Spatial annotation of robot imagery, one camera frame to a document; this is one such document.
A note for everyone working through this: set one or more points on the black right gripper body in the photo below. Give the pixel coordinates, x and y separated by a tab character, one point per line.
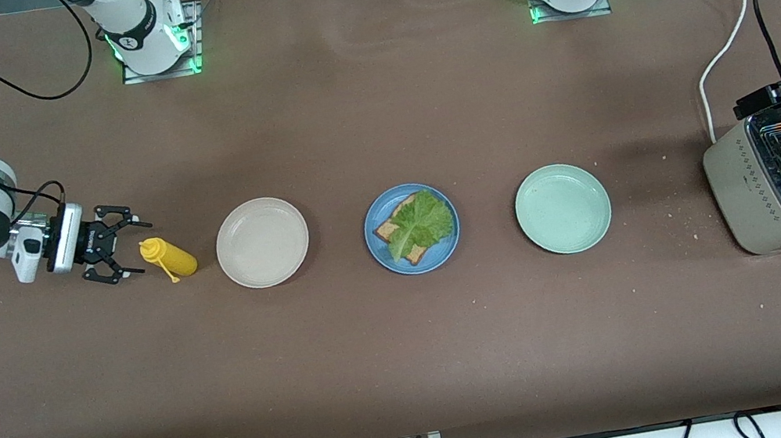
90	244

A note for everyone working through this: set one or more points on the yellow squeeze bottle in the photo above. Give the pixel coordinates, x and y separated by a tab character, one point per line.
179	262

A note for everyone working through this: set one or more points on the brown bread slice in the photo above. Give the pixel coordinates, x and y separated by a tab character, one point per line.
386	231

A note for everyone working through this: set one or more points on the green lettuce leaf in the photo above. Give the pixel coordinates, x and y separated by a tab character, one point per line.
423	221

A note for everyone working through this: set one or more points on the beige round plate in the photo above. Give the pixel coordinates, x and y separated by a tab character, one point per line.
262	242

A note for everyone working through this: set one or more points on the mint green round plate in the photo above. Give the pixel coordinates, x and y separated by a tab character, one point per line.
562	208

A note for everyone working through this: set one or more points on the blue round plate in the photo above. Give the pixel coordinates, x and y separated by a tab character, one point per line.
444	256

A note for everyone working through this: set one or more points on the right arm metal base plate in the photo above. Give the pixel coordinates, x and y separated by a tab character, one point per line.
199	37

